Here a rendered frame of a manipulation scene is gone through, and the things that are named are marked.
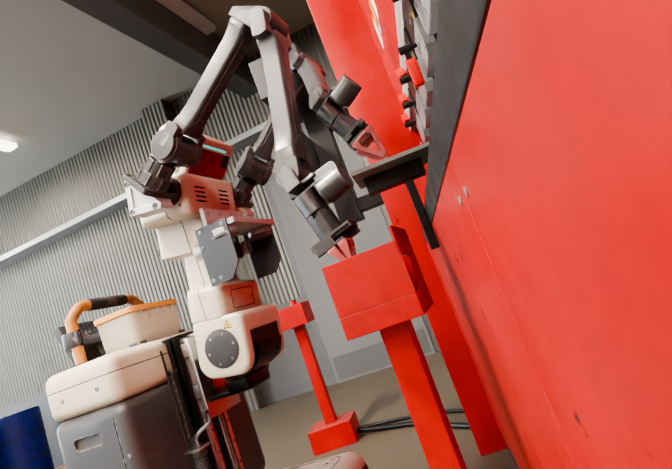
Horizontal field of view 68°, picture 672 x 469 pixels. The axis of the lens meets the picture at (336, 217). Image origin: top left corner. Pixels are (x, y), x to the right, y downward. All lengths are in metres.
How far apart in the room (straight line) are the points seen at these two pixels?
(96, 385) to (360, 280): 0.77
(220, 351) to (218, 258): 0.25
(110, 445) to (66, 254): 5.47
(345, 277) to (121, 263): 5.37
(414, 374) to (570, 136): 0.90
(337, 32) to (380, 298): 1.56
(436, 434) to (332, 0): 1.85
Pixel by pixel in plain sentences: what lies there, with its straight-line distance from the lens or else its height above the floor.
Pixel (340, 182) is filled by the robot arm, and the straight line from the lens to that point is 1.01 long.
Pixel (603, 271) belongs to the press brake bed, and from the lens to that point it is 0.21.
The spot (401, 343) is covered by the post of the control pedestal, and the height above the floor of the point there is 0.62.
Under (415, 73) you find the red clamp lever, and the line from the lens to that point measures 1.11.
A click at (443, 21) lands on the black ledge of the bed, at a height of 0.87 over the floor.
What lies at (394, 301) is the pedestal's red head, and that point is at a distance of 0.96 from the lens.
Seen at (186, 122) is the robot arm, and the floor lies 1.27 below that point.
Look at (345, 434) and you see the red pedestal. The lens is 2.91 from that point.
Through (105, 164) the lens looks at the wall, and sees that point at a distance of 6.47.
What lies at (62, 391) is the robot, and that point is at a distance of 1.53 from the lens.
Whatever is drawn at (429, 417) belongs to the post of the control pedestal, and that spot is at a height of 0.46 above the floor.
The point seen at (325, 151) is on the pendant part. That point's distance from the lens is 2.70.
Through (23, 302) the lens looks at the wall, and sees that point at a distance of 7.38.
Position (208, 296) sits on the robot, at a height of 0.87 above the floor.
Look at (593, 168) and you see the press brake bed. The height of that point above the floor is 0.75.
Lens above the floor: 0.74
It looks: 9 degrees up
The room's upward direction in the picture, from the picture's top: 20 degrees counter-clockwise
